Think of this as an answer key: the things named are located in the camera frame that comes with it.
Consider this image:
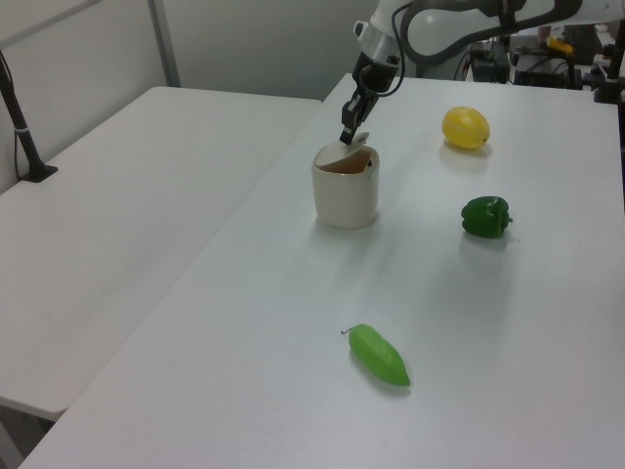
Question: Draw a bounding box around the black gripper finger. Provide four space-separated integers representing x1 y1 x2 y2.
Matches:
339 90 366 146
359 91 381 126

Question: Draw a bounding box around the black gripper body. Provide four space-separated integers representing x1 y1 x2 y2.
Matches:
352 51 399 95

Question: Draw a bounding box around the cream garbage bin flip lid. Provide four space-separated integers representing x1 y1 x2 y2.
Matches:
313 130 372 168

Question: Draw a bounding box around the white ceramic cup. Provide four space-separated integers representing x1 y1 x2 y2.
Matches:
311 144 381 231

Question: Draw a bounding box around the yellow striped toy melon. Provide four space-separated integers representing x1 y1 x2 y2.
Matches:
441 106 491 150

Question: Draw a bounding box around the dark electronics device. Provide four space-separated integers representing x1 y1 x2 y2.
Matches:
468 46 512 82

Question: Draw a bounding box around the dark green toy bell pepper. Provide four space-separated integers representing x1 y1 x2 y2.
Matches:
460 195 515 239

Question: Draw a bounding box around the black equipment box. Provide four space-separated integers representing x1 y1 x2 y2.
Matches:
512 51 582 88

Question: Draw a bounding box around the yellow tool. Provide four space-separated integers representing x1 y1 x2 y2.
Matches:
545 35 575 55

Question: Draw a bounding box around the black clamp stand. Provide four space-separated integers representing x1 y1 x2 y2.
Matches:
592 42 625 105

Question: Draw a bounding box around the light green chili pepper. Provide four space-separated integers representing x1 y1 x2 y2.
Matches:
340 322 412 388

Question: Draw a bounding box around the black cable on robot wrist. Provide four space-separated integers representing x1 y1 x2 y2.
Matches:
373 0 421 98

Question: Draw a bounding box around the grey metal wall post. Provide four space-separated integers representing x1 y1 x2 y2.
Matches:
148 0 182 89

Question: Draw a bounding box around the black camera pole with base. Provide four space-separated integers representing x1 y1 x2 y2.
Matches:
0 48 59 184

